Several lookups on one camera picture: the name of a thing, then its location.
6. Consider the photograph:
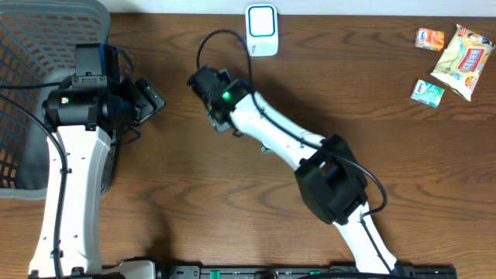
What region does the green white tissue pack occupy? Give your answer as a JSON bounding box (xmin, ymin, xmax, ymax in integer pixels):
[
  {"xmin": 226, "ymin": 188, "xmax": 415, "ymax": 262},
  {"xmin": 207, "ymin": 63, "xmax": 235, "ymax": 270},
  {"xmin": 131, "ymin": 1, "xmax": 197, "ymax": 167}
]
[{"xmin": 410, "ymin": 79, "xmax": 445, "ymax": 109}]

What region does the orange tissue pack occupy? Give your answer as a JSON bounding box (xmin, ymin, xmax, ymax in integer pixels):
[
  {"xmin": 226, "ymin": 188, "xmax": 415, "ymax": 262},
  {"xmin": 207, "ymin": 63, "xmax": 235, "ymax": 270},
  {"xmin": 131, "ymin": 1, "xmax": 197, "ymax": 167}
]
[{"xmin": 415, "ymin": 28, "xmax": 445, "ymax": 51}]

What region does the yellow antibacterial wipes bag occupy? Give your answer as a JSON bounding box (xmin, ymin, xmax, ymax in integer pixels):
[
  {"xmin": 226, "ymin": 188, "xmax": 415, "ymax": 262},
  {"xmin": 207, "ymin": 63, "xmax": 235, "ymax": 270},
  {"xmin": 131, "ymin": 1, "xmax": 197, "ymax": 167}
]
[{"xmin": 430, "ymin": 24, "xmax": 495, "ymax": 102}]

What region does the dark green Zam-Buk box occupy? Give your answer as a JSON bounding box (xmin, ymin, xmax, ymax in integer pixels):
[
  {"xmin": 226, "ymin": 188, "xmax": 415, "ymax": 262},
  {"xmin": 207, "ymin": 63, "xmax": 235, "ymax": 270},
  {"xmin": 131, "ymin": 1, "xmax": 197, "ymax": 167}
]
[{"xmin": 260, "ymin": 143, "xmax": 274, "ymax": 153}]

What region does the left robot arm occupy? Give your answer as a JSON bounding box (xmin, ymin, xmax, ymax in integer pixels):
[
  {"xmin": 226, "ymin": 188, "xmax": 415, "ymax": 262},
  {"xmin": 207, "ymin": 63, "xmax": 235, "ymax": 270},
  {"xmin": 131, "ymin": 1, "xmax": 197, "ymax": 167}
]
[{"xmin": 29, "ymin": 43, "xmax": 166, "ymax": 278}]

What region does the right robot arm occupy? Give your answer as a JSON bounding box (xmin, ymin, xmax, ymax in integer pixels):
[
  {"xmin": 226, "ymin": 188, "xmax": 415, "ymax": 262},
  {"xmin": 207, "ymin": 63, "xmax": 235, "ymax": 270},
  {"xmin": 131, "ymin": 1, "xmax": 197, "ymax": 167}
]
[{"xmin": 188, "ymin": 67, "xmax": 398, "ymax": 274}]

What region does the white barcode scanner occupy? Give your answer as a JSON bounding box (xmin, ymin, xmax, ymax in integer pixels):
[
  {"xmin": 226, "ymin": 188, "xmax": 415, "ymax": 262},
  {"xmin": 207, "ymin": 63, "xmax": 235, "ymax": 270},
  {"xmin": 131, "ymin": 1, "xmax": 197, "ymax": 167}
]
[{"xmin": 245, "ymin": 3, "xmax": 279, "ymax": 57}]

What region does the dark grey plastic basket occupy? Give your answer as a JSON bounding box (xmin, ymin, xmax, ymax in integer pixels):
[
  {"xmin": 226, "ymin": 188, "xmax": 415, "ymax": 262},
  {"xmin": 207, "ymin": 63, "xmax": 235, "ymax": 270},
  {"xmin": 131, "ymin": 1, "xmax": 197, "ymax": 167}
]
[{"xmin": 1, "ymin": 0, "xmax": 111, "ymax": 200}]

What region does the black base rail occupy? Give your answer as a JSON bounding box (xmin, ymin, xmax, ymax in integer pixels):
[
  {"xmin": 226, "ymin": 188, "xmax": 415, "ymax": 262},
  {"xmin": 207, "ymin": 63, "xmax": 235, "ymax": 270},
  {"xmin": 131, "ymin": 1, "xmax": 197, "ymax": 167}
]
[{"xmin": 167, "ymin": 265, "xmax": 458, "ymax": 279}]

